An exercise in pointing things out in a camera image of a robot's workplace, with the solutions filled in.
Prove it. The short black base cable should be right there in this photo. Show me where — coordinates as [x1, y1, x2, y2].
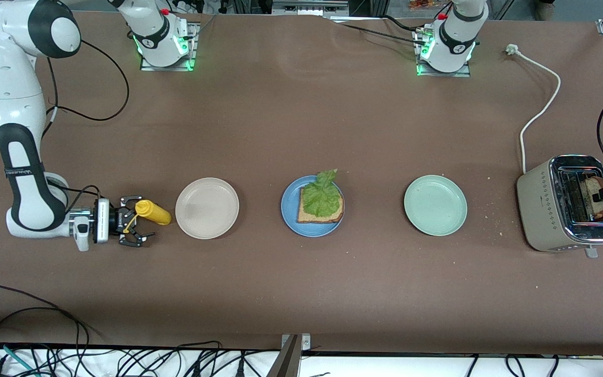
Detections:
[380, 15, 428, 33]

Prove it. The grey metal mounting post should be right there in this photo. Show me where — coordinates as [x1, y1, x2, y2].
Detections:
[267, 334, 311, 377]

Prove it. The teal cable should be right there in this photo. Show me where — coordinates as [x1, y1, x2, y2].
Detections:
[0, 340, 38, 375]

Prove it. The yellow squeeze bottle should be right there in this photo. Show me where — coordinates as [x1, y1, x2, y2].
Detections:
[124, 200, 172, 235]

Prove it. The white toaster power cable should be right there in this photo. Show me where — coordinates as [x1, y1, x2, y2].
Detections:
[506, 44, 562, 174]

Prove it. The white right gripper mount plate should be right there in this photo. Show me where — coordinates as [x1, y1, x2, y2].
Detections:
[95, 197, 110, 245]

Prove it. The brown bread slice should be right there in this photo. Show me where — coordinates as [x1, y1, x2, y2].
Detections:
[297, 187, 345, 224]
[582, 176, 603, 219]

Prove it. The blue round plate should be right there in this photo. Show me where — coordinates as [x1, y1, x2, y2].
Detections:
[281, 175, 345, 238]

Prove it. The pale green round plate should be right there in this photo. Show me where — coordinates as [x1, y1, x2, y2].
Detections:
[404, 174, 468, 237]

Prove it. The beige round plate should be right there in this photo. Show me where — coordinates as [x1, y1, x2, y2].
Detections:
[175, 178, 240, 240]

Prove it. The green lettuce leaf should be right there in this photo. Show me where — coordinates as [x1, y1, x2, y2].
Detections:
[301, 169, 344, 219]

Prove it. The grey metal rack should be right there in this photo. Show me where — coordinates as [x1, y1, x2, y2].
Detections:
[273, 0, 349, 15]

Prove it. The long black base cable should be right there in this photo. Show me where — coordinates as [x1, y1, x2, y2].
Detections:
[330, 21, 428, 47]

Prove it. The black floor cable narrow loop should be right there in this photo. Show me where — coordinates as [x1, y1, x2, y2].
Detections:
[0, 308, 90, 367]

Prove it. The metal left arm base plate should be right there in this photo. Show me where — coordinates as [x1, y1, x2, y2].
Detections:
[414, 26, 472, 78]

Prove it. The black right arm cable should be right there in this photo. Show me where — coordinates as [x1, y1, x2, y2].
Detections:
[45, 39, 130, 213]

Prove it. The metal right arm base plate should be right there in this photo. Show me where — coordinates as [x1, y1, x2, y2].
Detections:
[140, 22, 197, 72]

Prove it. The beige and chrome toaster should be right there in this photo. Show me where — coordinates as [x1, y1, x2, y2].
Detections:
[516, 154, 603, 259]

